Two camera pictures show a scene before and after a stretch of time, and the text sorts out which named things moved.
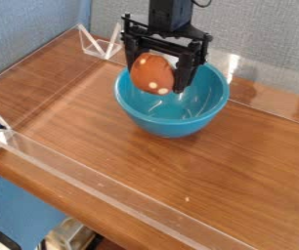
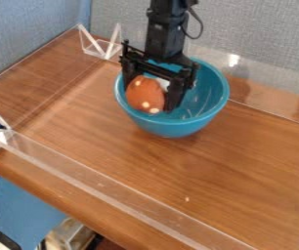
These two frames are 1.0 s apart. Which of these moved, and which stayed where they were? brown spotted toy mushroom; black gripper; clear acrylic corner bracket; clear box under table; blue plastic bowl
Moved: black gripper; brown spotted toy mushroom
Stayed: blue plastic bowl; clear acrylic corner bracket; clear box under table
